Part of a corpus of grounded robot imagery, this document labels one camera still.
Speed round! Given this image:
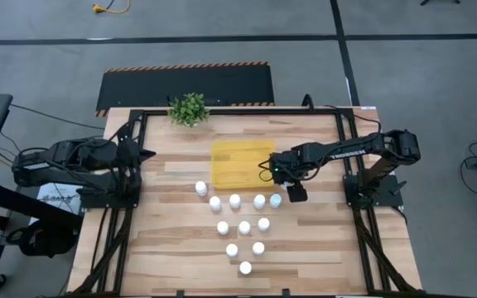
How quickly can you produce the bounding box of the black aluminium table frame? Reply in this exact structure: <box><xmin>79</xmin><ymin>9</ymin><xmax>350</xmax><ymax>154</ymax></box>
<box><xmin>70</xmin><ymin>106</ymin><xmax>420</xmax><ymax>298</ymax></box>

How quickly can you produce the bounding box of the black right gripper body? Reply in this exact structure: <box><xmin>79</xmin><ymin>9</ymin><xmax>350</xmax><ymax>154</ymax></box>
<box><xmin>268</xmin><ymin>151</ymin><xmax>308</xmax><ymax>186</ymax></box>

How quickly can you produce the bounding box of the white printed sheet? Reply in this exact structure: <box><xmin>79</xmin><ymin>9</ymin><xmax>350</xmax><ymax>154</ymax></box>
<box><xmin>28</xmin><ymin>181</ymin><xmax>84</xmax><ymax>227</ymax></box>

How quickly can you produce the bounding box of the green plant in white pot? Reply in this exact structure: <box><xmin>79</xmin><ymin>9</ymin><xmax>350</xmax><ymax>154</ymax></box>
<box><xmin>166</xmin><ymin>92</ymin><xmax>211</xmax><ymax>128</ymax></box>

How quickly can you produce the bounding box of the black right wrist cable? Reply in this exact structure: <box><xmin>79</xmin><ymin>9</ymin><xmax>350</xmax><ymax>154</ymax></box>
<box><xmin>258</xmin><ymin>156</ymin><xmax>274</xmax><ymax>183</ymax></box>

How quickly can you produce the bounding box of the yellow translucent plastic basket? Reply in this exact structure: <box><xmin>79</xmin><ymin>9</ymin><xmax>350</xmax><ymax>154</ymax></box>
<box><xmin>210</xmin><ymin>139</ymin><xmax>277</xmax><ymax>190</ymax></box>

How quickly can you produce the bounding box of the black tripod stand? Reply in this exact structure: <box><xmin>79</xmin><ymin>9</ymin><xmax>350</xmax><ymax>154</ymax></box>
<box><xmin>419</xmin><ymin>0</ymin><xmax>462</xmax><ymax>7</ymax></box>

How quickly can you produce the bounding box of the yellow extension cord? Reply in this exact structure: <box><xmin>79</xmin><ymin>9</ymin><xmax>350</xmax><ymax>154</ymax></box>
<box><xmin>92</xmin><ymin>0</ymin><xmax>132</xmax><ymax>15</ymax></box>

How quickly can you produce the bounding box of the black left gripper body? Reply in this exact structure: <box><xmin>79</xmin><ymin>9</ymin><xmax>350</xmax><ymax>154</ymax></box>
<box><xmin>117</xmin><ymin>138</ymin><xmax>141</xmax><ymax>166</ymax></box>

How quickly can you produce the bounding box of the black hazard-striped floor mat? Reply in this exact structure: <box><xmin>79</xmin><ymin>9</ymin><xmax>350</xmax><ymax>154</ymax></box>
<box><xmin>94</xmin><ymin>60</ymin><xmax>276</xmax><ymax>118</ymax></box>

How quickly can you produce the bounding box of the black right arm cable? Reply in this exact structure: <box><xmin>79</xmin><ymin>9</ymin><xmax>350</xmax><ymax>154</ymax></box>
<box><xmin>301</xmin><ymin>94</ymin><xmax>384</xmax><ymax>137</ymax></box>

